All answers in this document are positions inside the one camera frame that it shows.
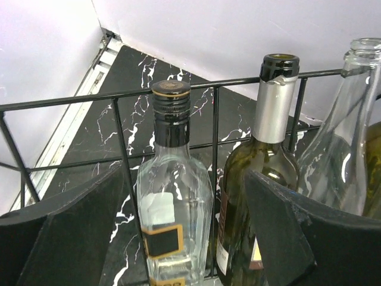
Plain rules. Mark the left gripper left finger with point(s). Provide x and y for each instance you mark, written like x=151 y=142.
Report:
x=62 y=240

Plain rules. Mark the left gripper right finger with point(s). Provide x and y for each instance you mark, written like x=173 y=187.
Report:
x=304 y=242

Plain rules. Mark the green wine bottle silver neck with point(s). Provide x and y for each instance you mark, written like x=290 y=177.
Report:
x=238 y=255

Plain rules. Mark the tall clear empty bottle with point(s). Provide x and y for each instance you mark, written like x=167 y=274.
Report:
x=333 y=167

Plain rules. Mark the dark green wine bottle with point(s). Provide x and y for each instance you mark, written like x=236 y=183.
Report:
x=372 y=205

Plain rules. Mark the clear bottle black cap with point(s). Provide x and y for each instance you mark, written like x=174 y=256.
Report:
x=174 y=194

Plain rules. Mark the black wire wine rack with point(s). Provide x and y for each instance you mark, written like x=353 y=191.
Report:
x=118 y=131

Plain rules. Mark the aluminium frame rail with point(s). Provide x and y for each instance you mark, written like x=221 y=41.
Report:
x=69 y=124

